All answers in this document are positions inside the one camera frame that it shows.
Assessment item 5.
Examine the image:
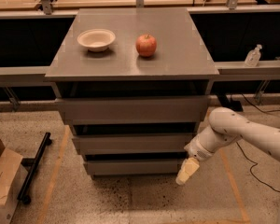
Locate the red apple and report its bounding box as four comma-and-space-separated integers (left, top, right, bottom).
135, 34, 157, 57

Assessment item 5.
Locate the black metal stand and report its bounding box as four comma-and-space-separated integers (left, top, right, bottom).
18, 133, 52, 204

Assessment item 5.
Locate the grey metal rail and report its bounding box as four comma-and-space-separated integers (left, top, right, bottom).
0, 60, 280, 87

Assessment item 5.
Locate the grey bottom drawer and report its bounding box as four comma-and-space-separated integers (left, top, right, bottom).
84, 159, 183, 176

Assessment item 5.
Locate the grey drawer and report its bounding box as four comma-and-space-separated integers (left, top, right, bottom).
55, 96, 208, 125
73, 133, 194, 155
84, 159, 183, 176

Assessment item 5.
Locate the clear sanitizer bottle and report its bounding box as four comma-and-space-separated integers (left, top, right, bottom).
245, 44, 262, 67

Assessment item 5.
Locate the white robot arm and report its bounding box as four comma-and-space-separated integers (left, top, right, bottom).
175, 107, 280, 185

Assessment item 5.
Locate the black floor cable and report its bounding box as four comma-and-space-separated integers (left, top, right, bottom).
236, 93, 280, 194

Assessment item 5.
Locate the grey middle drawer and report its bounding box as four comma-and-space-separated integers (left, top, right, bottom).
73, 133, 194, 155

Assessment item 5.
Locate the white paper bowl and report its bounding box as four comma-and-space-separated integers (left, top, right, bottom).
77, 29, 116, 52

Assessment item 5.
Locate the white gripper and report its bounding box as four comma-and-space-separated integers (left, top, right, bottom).
175, 135, 213, 185

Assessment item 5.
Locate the black floor socket box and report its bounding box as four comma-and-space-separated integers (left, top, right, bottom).
217, 94, 243, 112

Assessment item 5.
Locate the grey top drawer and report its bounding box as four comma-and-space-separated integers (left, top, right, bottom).
55, 96, 208, 125

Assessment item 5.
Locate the grey drawer cabinet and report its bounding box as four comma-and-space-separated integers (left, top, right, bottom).
45, 7, 217, 163

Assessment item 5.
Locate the brown cardboard box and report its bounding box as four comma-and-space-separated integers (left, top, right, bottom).
0, 138, 27, 224

